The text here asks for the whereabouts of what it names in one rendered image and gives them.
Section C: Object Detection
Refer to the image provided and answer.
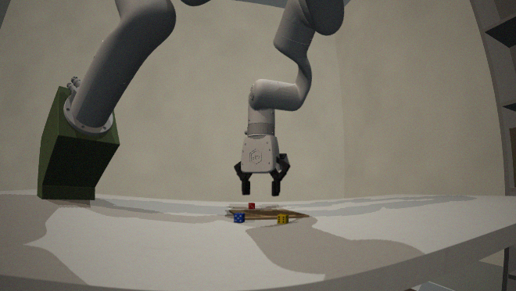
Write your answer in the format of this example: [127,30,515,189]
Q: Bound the brown square mat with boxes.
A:
[229,209,310,220]

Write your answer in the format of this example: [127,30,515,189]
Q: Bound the yellow die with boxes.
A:
[277,214,288,224]

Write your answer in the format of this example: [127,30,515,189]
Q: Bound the blue die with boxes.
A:
[234,213,245,223]

